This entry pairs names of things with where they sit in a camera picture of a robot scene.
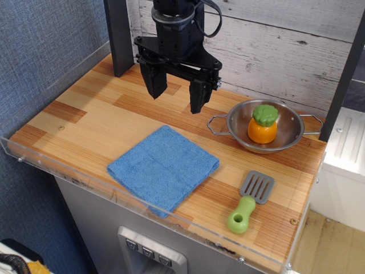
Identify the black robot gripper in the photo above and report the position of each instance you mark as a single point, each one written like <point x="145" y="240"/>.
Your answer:
<point x="178" y="49"/>

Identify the silver dispenser button panel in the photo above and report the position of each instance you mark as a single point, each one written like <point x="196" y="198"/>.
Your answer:
<point x="144" y="255"/>

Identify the grey spatula green handle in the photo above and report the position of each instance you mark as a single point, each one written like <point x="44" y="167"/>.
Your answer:
<point x="256" y="189"/>

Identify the white side cabinet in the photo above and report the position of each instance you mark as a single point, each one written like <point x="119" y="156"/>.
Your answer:
<point x="339" y="190"/>

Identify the orange toy carrot green top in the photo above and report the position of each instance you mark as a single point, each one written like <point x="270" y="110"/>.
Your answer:
<point x="262" y="127"/>

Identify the dark grey right post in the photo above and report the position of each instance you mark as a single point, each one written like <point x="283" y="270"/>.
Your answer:
<point x="341" y="21"/>

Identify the dark grey post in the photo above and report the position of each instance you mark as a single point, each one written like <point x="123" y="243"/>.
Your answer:
<point x="341" y="21"/>
<point x="119" y="35"/>

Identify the steel colander bowl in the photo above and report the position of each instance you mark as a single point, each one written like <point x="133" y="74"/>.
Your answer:
<point x="290" y="126"/>

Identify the blue napkin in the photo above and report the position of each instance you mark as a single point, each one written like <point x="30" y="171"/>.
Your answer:
<point x="163" y="169"/>

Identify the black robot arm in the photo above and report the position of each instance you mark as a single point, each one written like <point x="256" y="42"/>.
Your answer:
<point x="183" y="9"/>

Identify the dark grey left post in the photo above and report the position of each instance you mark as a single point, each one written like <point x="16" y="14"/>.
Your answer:
<point x="119" y="35"/>

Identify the clear acrylic table guard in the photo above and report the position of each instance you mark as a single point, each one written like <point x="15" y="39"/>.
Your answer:
<point x="101" y="116"/>

